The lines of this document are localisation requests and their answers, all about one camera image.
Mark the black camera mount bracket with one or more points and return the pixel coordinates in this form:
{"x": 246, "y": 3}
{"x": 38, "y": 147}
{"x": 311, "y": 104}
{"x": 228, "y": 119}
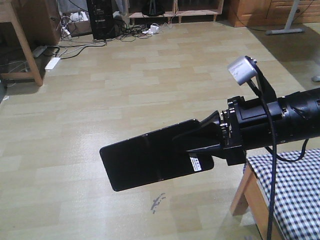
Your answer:
{"x": 268, "y": 93}

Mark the black computer tower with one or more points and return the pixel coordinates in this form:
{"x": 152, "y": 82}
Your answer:
{"x": 101, "y": 19}

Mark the black foldable phone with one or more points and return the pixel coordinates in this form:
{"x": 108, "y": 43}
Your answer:
{"x": 152, "y": 157}

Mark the white power adapter on floor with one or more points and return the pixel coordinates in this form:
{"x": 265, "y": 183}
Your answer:
{"x": 154, "y": 29}

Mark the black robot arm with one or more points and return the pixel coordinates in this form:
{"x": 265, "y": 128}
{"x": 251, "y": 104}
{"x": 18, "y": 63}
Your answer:
{"x": 295, "y": 117}

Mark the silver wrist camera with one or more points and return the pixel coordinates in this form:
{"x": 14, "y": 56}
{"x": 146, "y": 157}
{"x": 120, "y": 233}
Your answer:
{"x": 243, "y": 69}

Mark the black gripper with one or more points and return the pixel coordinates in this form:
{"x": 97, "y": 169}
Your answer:
{"x": 244, "y": 126}

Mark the low wooden shelf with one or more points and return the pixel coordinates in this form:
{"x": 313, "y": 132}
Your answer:
{"x": 176, "y": 9}

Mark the black white gingham duvet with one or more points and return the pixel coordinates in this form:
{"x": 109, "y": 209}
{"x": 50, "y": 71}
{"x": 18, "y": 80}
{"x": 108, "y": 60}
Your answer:
{"x": 297, "y": 195}

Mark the grey metal table leg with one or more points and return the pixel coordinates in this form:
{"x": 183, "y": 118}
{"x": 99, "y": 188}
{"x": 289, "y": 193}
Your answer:
{"x": 287, "y": 28}

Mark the wooden desk leg frame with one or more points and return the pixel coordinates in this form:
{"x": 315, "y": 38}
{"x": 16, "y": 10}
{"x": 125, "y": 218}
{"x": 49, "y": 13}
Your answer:
{"x": 8, "y": 15}

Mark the wooden wardrobe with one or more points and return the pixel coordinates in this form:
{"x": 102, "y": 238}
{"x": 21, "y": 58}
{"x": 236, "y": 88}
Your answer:
{"x": 271, "y": 12}

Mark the white power strip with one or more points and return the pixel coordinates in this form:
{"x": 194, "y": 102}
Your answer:
{"x": 52, "y": 63}

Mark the wooden bed frame leg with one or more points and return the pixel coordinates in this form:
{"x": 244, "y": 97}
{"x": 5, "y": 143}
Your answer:
{"x": 249, "y": 195}

